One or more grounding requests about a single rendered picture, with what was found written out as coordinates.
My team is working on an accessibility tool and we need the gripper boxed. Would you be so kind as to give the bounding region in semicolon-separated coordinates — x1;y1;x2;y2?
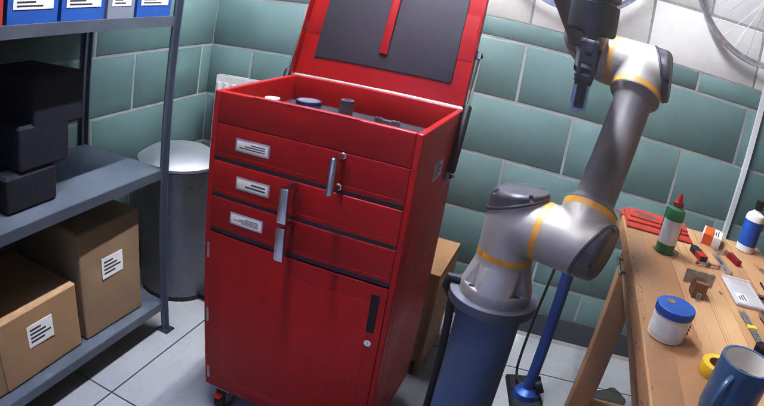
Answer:
564;0;626;114

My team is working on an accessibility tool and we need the black lid gas strut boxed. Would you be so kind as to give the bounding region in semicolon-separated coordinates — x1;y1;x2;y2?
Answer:
446;53;483;181

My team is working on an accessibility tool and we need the red bar on lid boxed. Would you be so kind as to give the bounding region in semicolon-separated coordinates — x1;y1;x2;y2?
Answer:
379;0;405;56

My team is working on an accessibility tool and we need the red cabinet lid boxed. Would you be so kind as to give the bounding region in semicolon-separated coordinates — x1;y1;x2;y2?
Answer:
291;0;495;105

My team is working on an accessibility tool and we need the white jar blue lid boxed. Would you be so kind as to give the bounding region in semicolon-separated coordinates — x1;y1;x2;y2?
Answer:
647;295;697;346

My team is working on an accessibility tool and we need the red drawer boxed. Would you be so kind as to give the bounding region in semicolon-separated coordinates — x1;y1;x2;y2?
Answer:
211;159;406;247
209;195;398;285
214;122;417;207

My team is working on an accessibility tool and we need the green white bottle red cap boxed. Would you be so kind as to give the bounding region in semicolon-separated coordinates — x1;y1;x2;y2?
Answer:
654;193;688;257

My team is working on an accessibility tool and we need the orange white box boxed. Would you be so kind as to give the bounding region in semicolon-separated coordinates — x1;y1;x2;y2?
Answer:
700;224;725;250

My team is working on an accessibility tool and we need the blue white bottle black cap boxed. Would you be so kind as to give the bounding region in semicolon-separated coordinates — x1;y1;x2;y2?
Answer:
735;200;764;256

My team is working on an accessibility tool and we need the red tool cabinet body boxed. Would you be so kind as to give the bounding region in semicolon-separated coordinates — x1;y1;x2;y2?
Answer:
205;75;472;406

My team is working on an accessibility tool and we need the blue floor pump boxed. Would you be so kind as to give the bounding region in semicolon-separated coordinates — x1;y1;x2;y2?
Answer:
505;272;575;404

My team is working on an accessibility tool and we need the plain brown cardboard box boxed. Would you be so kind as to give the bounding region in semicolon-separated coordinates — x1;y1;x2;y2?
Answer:
411;237;462;377

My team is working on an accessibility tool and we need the wooden workbench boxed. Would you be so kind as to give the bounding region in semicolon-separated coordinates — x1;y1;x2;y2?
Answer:
564;215;764;406

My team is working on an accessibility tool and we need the yellow tape roll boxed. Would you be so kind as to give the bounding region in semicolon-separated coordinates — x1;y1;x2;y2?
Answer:
698;353;722;380

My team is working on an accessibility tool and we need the blue mug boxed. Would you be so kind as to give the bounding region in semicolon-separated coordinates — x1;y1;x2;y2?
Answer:
698;345;764;406

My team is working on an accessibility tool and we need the white radiator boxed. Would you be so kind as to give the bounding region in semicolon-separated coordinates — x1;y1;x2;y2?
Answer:
215;73;261;94

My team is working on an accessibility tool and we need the red cabinet door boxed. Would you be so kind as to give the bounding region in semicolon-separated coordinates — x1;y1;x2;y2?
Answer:
205;230;390;406

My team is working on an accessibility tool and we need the grey metal bin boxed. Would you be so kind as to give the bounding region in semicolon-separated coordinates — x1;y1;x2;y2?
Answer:
137;140;211;302

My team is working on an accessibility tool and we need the grey shelf unit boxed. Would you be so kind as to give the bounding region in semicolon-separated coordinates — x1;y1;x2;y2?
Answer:
0;0;189;406

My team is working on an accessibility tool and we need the labelled cardboard box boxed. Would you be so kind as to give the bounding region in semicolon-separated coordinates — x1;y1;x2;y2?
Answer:
25;200;143;340
0;251;82;393

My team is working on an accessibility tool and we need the large black case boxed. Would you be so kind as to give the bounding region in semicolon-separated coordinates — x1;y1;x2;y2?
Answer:
0;60;82;174

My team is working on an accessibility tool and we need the small black case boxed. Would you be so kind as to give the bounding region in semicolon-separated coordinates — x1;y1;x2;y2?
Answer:
0;164;58;216

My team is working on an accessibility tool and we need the white wall pipe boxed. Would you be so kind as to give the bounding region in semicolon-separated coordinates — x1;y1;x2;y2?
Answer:
721;103;764;241

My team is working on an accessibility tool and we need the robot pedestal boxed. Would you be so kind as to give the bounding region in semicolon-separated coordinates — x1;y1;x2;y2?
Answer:
430;279;539;406

